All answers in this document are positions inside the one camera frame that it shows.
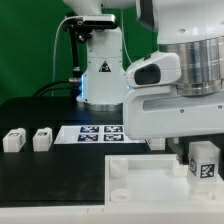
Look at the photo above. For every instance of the white square table top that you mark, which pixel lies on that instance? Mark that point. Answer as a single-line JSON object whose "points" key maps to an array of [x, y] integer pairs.
{"points": [[156, 178]]}

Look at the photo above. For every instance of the black camera stand pole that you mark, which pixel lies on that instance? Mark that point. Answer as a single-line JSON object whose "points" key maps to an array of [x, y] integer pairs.
{"points": [[75, 89]]}

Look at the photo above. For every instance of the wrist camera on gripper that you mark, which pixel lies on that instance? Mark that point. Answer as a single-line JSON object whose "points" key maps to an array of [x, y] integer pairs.
{"points": [[156, 69]]}

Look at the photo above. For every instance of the black camera on stand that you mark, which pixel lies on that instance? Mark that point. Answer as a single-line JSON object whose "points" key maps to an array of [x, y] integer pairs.
{"points": [[88, 23]]}

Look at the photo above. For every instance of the white L-shaped obstacle fence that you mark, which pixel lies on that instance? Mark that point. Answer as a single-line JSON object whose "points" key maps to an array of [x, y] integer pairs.
{"points": [[165, 212]]}

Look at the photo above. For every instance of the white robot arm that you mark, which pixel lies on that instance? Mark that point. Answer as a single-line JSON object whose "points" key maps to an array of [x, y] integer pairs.
{"points": [[177, 90]]}

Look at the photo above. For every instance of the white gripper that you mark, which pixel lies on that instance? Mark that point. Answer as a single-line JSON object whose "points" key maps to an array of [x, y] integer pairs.
{"points": [[158, 112]]}

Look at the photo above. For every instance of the sheet with four markers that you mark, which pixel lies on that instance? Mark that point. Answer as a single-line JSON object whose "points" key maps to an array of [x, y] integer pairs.
{"points": [[91, 134]]}

